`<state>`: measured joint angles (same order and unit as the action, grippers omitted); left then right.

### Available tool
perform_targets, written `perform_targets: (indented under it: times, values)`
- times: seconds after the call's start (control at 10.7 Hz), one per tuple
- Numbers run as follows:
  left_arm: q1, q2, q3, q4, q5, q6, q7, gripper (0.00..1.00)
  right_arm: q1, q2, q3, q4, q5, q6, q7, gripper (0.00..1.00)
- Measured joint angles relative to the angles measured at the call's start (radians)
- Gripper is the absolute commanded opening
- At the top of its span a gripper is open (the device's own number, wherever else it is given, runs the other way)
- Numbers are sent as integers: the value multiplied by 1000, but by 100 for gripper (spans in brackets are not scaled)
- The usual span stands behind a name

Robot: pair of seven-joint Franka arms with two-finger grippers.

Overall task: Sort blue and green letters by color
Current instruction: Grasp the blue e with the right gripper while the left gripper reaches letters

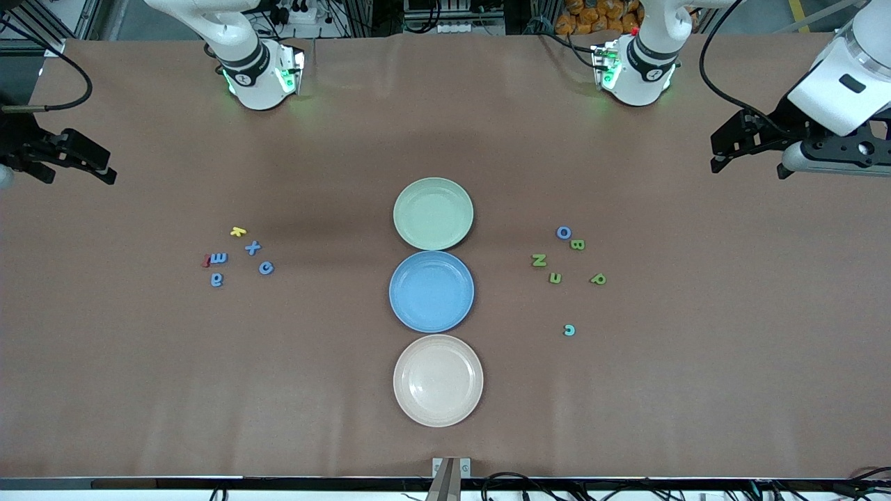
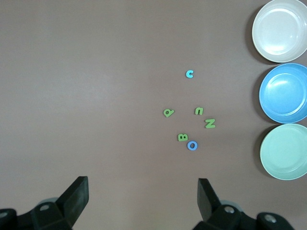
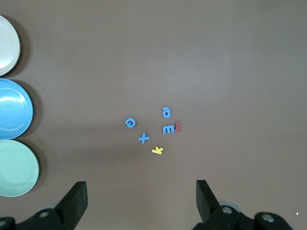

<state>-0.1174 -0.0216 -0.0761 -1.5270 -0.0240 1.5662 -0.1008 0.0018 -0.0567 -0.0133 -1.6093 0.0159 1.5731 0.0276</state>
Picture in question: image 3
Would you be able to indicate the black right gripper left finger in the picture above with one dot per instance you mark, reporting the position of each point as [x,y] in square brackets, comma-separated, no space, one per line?
[72,203]

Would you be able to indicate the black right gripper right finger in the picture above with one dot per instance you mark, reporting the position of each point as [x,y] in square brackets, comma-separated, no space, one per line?
[211,208]

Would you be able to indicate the blue foam letter m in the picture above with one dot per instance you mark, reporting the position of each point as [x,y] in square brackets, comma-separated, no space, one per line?
[164,129]

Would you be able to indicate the blue foam letter x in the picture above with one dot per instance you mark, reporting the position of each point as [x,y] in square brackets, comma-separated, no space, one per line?
[143,138]

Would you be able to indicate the blue foam letter e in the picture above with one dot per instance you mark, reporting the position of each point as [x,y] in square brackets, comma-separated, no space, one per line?
[126,123]

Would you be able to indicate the blue foam letter a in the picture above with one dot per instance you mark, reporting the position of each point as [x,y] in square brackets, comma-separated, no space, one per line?
[170,113]

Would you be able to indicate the green plate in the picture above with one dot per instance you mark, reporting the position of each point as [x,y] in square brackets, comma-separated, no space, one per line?
[14,167]

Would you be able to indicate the yellow foam letter k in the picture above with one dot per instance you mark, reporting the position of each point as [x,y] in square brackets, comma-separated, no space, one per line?
[157,151]

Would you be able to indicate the red foam letter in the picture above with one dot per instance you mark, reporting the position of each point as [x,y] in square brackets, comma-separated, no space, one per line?
[178,127]

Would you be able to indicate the blue plate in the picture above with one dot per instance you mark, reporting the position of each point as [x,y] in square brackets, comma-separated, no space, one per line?
[12,107]

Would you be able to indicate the beige plate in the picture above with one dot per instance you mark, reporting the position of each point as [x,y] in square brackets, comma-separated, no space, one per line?
[7,45]

